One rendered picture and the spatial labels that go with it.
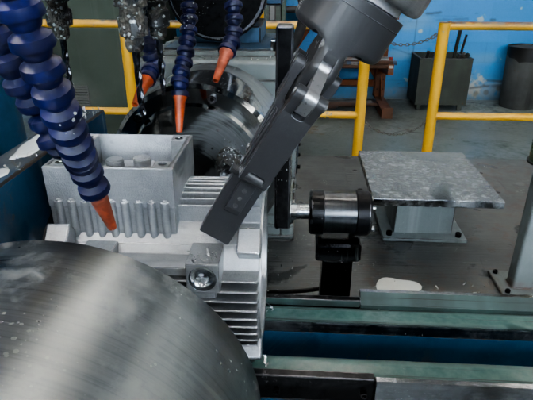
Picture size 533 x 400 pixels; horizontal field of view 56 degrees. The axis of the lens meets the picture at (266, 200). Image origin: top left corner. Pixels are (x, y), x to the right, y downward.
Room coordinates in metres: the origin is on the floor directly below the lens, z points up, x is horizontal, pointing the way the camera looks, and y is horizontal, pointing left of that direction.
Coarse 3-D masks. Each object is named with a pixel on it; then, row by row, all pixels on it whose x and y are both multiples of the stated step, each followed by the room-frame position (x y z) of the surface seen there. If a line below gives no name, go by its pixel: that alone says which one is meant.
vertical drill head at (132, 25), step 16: (48, 0) 0.50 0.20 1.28; (64, 0) 0.51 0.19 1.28; (128, 0) 0.42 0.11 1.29; (144, 0) 0.43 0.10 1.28; (160, 0) 0.50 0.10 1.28; (48, 16) 0.50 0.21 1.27; (64, 16) 0.51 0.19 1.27; (128, 16) 0.42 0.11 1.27; (144, 16) 0.43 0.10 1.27; (160, 16) 0.50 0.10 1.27; (64, 32) 0.51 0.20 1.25; (128, 32) 0.42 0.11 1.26; (144, 32) 0.43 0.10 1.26; (160, 32) 0.50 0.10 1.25; (64, 48) 0.51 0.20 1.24; (128, 48) 0.42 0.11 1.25; (160, 48) 0.51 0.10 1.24; (160, 64) 0.51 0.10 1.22; (160, 80) 0.51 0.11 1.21; (144, 112) 0.43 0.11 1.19
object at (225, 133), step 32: (160, 96) 0.68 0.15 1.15; (192, 96) 0.68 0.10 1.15; (224, 96) 0.68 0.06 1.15; (256, 96) 0.74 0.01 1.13; (128, 128) 0.69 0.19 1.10; (160, 128) 0.68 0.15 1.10; (192, 128) 0.68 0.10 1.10; (224, 128) 0.67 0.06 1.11; (256, 128) 0.68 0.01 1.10; (224, 160) 0.64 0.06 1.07
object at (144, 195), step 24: (96, 144) 0.51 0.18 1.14; (120, 144) 0.52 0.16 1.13; (144, 144) 0.52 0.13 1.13; (168, 144) 0.52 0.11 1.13; (192, 144) 0.51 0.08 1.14; (48, 168) 0.42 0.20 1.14; (120, 168) 0.42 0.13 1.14; (144, 168) 0.42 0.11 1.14; (168, 168) 0.42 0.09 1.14; (192, 168) 0.51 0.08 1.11; (48, 192) 0.42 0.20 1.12; (72, 192) 0.42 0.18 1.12; (120, 192) 0.42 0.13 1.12; (144, 192) 0.42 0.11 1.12; (168, 192) 0.42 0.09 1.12; (72, 216) 0.42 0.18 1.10; (96, 216) 0.42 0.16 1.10; (120, 216) 0.42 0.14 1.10; (144, 216) 0.42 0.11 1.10; (168, 216) 0.42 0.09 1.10
